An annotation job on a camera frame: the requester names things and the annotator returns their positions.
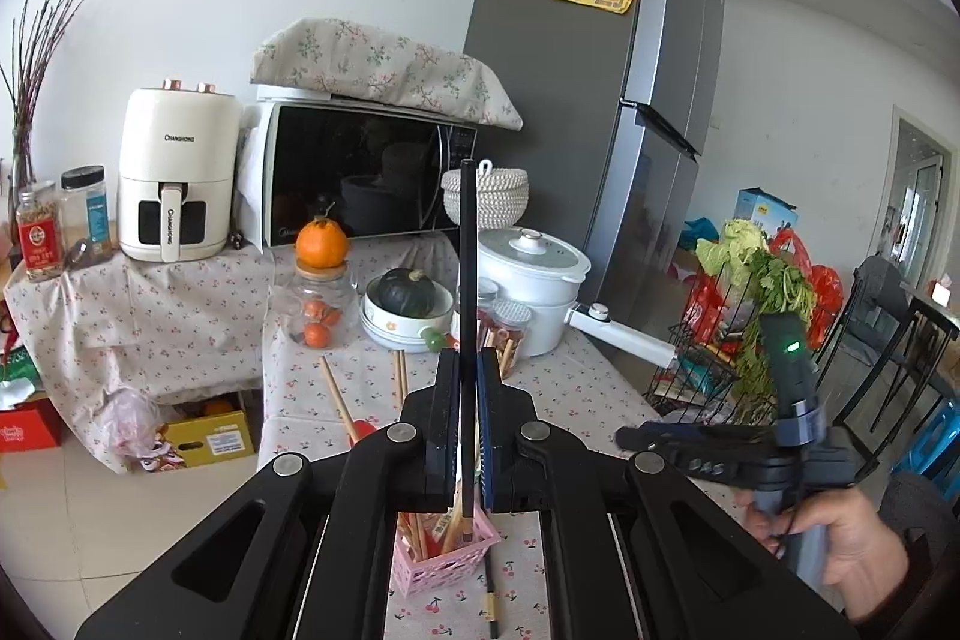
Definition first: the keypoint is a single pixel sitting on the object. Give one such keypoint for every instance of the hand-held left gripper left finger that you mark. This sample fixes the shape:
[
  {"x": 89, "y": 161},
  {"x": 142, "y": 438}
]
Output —
[{"x": 448, "y": 430}]

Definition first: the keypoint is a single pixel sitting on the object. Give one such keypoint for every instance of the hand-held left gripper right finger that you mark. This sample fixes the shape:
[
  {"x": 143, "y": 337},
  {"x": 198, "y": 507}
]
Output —
[{"x": 489, "y": 437}]

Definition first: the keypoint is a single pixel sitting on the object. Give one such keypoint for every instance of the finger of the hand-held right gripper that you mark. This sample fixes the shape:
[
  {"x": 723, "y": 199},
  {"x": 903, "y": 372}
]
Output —
[
  {"x": 690, "y": 436},
  {"x": 709, "y": 465}
]

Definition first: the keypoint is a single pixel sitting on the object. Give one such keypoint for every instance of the wooden chopstick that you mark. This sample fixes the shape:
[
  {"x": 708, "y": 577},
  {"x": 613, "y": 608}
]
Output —
[
  {"x": 397, "y": 377},
  {"x": 508, "y": 359},
  {"x": 416, "y": 535},
  {"x": 337, "y": 400},
  {"x": 404, "y": 377}
]

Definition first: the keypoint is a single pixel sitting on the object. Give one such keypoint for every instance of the red plastic spoon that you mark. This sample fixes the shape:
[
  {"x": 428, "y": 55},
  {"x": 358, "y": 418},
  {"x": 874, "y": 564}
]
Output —
[{"x": 364, "y": 431}]

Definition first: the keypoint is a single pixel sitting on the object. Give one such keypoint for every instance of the pink plastic basket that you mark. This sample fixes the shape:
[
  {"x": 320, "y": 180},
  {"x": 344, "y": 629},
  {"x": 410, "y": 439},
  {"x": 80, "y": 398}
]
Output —
[{"x": 442, "y": 569}]

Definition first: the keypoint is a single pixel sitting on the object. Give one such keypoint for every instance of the black chopstick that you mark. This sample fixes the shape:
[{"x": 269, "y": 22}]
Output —
[
  {"x": 491, "y": 591},
  {"x": 466, "y": 250}
]

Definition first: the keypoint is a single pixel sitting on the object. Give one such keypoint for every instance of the person's right forearm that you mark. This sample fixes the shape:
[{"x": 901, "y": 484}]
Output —
[{"x": 926, "y": 535}]

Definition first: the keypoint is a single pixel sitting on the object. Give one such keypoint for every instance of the person's right hand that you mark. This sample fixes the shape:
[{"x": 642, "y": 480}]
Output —
[{"x": 862, "y": 550}]

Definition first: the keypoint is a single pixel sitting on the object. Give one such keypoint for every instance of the pile of snack packets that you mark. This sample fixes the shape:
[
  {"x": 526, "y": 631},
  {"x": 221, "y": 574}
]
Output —
[{"x": 697, "y": 374}]

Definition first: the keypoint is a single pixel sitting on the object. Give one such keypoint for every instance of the red plastic bag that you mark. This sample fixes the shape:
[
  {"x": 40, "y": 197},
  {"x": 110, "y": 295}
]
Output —
[
  {"x": 821, "y": 287},
  {"x": 701, "y": 306}
]

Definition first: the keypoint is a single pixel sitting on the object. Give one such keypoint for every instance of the leafy coriander bunch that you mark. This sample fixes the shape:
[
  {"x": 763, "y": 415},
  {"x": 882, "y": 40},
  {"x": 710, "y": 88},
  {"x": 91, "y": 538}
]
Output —
[{"x": 787, "y": 284}]

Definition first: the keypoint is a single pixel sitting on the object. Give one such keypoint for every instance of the black chair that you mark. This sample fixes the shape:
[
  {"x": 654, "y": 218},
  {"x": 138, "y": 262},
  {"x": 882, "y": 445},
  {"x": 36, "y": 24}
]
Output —
[{"x": 874, "y": 310}]

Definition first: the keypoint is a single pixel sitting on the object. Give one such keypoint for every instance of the cherry print tablecloth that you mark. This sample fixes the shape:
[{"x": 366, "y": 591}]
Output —
[
  {"x": 585, "y": 385},
  {"x": 150, "y": 325}
]

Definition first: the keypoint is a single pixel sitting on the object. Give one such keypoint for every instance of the jar of dried slices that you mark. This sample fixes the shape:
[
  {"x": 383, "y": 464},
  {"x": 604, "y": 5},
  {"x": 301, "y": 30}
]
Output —
[{"x": 514, "y": 329}]

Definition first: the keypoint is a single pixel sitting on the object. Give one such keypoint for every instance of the white printed bowl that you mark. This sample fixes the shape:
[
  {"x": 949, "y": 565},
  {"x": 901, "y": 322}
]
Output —
[{"x": 397, "y": 329}]

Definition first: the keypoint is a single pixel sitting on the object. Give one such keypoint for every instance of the jar of red berries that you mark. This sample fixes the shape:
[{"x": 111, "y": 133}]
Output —
[{"x": 485, "y": 314}]

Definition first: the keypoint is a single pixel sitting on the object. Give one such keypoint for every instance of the white electric pot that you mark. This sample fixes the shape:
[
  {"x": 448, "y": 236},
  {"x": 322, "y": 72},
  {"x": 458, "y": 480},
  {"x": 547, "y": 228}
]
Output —
[{"x": 540, "y": 317}]

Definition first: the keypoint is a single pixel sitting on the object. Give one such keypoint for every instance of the blue plastic stool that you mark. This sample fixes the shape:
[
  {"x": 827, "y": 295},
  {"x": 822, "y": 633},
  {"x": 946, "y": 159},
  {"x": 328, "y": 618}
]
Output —
[{"x": 934, "y": 437}]

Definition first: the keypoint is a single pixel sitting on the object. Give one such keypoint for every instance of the dark green squash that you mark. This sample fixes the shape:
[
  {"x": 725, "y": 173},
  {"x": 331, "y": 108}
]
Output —
[{"x": 405, "y": 291}]

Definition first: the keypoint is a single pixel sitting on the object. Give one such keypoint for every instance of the dark dining table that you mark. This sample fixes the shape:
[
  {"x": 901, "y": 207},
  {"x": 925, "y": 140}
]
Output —
[{"x": 937, "y": 314}]

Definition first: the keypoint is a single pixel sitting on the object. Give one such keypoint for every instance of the green cabbage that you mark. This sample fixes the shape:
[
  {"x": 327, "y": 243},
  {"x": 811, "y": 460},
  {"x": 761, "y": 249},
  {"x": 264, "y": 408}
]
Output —
[{"x": 731, "y": 242}]

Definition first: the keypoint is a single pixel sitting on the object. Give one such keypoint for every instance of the small orange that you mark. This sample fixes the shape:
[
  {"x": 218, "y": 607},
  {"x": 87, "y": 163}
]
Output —
[
  {"x": 319, "y": 310},
  {"x": 317, "y": 335}
]

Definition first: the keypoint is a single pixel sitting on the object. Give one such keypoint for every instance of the blue cardboard box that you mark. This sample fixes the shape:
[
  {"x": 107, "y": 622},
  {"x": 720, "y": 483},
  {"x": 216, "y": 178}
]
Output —
[{"x": 765, "y": 212}]

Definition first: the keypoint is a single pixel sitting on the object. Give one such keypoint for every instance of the white pot lid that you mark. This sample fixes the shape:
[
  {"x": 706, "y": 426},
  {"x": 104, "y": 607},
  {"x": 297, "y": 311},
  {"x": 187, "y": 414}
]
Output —
[{"x": 555, "y": 257}]

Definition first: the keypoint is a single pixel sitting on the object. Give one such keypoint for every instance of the clear glass jar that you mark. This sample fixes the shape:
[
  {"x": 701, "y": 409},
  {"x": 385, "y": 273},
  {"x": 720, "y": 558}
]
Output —
[{"x": 300, "y": 302}]

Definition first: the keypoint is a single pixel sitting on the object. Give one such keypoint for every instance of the large orange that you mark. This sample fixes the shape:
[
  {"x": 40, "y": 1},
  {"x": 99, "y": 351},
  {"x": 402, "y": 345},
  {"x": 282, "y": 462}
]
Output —
[{"x": 322, "y": 242}]

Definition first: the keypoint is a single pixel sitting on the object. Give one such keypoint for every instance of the white framed door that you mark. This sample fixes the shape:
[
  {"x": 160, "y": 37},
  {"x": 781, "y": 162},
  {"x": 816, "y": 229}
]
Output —
[{"x": 919, "y": 190}]

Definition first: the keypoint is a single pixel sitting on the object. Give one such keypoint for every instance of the yellow cardboard box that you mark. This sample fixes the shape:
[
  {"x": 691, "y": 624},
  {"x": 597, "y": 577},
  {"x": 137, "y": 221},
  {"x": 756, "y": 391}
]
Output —
[{"x": 217, "y": 441}]

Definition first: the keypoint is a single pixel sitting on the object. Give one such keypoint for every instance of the white woven basket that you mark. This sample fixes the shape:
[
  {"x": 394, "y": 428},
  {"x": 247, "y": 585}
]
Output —
[{"x": 487, "y": 197}]

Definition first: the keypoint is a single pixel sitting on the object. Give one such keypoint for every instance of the black microwave oven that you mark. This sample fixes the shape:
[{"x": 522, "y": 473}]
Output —
[{"x": 360, "y": 168}]

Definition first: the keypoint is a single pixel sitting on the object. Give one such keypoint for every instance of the pink plastic bag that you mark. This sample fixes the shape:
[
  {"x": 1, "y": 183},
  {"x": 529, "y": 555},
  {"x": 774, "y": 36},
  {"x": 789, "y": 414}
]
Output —
[{"x": 127, "y": 419}]

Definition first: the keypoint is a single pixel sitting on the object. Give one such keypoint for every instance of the grey refrigerator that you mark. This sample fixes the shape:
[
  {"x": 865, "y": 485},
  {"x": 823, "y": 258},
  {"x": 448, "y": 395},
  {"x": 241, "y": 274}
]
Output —
[{"x": 600, "y": 85}]

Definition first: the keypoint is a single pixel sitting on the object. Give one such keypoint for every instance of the floral cloth cover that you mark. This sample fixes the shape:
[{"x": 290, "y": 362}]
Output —
[{"x": 375, "y": 63}]

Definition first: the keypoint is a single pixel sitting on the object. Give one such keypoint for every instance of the cream air fryer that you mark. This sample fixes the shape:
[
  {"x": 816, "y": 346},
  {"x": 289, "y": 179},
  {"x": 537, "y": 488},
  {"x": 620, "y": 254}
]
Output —
[{"x": 180, "y": 160}]

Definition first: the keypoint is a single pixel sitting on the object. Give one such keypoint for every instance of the red box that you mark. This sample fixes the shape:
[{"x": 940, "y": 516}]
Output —
[{"x": 30, "y": 430}]

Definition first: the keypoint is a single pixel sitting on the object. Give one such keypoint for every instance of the black lid spice jar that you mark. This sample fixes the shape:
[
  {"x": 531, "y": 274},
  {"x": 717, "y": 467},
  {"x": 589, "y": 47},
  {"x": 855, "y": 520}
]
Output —
[{"x": 86, "y": 220}]

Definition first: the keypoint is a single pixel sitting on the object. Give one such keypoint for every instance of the green package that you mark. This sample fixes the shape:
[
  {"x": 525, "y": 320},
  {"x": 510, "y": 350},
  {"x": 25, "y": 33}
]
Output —
[{"x": 19, "y": 364}]

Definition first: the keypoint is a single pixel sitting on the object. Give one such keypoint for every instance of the red label jar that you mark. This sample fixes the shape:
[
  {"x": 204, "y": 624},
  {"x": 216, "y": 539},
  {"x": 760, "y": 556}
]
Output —
[{"x": 37, "y": 242}]

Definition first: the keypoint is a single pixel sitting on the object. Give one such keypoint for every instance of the dry branches bunch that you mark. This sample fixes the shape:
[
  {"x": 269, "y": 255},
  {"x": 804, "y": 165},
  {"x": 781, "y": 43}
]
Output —
[{"x": 21, "y": 145}]

